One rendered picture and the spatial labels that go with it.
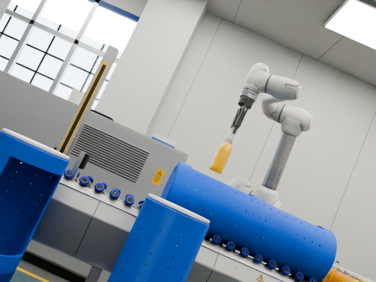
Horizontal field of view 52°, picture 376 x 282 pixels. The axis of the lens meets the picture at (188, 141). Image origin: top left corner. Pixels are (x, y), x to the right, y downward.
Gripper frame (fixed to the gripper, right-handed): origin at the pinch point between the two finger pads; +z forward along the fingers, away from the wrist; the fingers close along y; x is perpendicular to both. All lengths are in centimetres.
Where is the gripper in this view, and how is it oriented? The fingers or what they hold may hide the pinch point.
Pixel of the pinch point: (231, 134)
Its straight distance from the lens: 200.7
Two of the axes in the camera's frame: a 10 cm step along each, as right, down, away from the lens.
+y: 1.6, -1.1, -9.8
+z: -4.1, 9.0, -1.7
